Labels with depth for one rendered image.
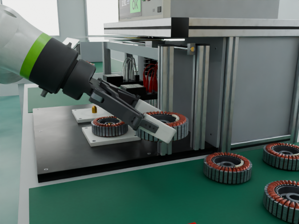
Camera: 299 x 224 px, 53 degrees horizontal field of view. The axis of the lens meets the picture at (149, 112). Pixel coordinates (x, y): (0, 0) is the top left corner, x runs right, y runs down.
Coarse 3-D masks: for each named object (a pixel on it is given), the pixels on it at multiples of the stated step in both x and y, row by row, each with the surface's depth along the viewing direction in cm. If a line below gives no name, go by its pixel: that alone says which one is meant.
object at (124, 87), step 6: (132, 84) 95; (138, 84) 95; (126, 90) 89; (132, 90) 90; (138, 90) 90; (144, 90) 91; (144, 96) 91; (150, 96) 92; (156, 96) 93; (150, 102) 98; (156, 102) 94
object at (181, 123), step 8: (152, 112) 66; (160, 112) 66; (168, 112) 66; (176, 112) 66; (160, 120) 64; (168, 120) 65; (176, 120) 61; (184, 120) 60; (176, 128) 58; (184, 128) 60; (144, 136) 59; (152, 136) 58; (176, 136) 58; (184, 136) 60
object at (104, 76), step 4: (104, 76) 114; (108, 76) 111; (112, 76) 112; (116, 76) 112; (120, 76) 113; (108, 80) 111; (112, 80) 112; (116, 80) 112; (120, 80) 113; (132, 80) 115; (136, 80) 117; (140, 80) 117; (116, 84) 112; (120, 84) 113; (124, 84) 114
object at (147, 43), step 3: (150, 36) 98; (153, 36) 95; (147, 42) 98; (150, 42) 96; (153, 42) 95; (156, 42) 95; (159, 42) 95; (162, 42) 96; (147, 45) 98; (150, 45) 96; (153, 45) 95; (156, 45) 95
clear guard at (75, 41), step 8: (72, 40) 78; (80, 40) 69; (88, 40) 70; (96, 40) 71; (104, 40) 71; (112, 40) 72; (120, 40) 73; (128, 40) 73; (136, 40) 74; (144, 40) 75; (152, 40) 76; (160, 40) 76; (168, 40) 77; (176, 40) 78
